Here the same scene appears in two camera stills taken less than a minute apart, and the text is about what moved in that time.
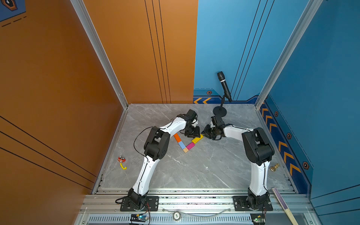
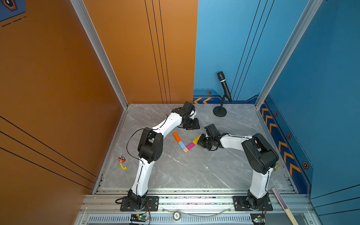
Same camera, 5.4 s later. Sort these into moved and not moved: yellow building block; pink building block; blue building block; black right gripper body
Moved: black right gripper body
Not moved: pink building block; yellow building block; blue building block
